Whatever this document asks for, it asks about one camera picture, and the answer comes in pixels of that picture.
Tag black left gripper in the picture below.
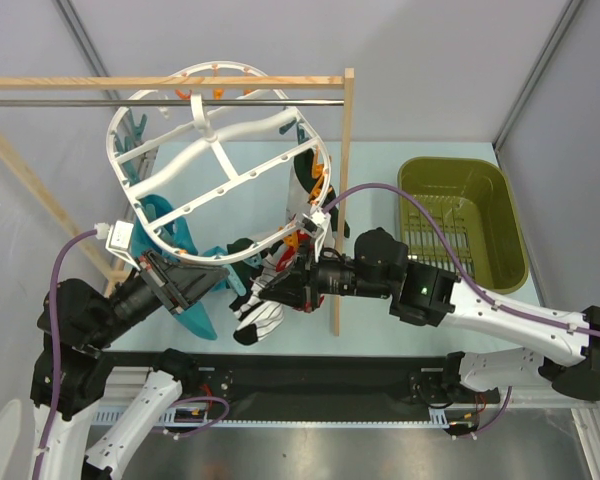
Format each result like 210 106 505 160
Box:
89 244 231 345

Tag red white striped sock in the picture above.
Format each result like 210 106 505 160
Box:
276 239 310 273

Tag teal clothes peg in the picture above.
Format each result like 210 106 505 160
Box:
228 255 261 296
126 110 148 142

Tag white pinstriped black-toe sock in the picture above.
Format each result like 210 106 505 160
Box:
233 301 284 346
230 267 282 324

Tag green and white garment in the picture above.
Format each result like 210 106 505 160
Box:
224 147 352 271

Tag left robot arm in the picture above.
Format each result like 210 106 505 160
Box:
30 250 228 479

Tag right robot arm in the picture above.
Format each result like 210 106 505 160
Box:
260 228 600 402

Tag white plastic clip hanger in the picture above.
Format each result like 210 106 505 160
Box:
105 60 334 265

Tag teal blue garment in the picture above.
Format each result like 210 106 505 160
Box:
131 194 229 341

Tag orange clothes peg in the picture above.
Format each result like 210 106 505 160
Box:
210 63 227 101
309 148 329 204

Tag olive green plastic basket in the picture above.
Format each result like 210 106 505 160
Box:
397 157 528 294

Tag metal hanging rod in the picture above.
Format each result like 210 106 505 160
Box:
0 99 344 108

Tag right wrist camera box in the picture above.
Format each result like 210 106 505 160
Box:
301 206 331 262

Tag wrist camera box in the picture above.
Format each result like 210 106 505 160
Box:
301 206 331 262
94 220 137 268

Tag wooden clothes rack frame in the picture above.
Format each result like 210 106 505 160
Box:
0 68 356 337

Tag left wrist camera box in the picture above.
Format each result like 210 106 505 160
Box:
94 220 137 268

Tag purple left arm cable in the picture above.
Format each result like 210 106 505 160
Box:
32 229 99 480

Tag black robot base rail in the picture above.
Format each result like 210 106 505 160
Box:
119 349 481 422

